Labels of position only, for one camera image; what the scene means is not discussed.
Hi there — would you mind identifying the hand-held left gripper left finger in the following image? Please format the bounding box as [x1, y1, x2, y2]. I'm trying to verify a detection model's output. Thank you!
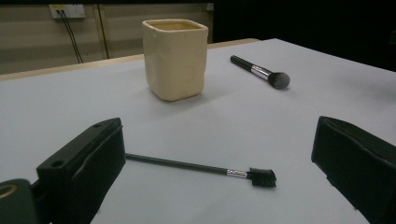
[36, 117, 127, 224]

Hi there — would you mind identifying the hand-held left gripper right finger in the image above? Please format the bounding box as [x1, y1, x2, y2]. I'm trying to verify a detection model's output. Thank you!
[311, 116, 396, 224]

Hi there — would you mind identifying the black eyebrow comb brush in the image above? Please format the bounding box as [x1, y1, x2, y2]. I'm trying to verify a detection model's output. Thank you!
[125, 152, 277, 189]

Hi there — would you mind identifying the black powder makeup brush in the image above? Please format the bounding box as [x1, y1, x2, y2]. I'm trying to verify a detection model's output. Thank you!
[230, 54, 291, 91]

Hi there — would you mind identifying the cream square cup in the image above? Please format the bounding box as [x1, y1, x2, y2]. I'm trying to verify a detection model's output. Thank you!
[142, 19, 209, 103]

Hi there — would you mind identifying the white table sheet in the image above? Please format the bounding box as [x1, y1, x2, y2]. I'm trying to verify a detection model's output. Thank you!
[0, 37, 396, 224]

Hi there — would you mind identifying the black power cable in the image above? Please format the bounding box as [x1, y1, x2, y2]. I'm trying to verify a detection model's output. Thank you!
[62, 9, 84, 64]
[57, 9, 81, 64]

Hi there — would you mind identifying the white wall socket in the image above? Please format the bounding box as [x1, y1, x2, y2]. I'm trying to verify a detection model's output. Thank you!
[49, 4, 86, 20]

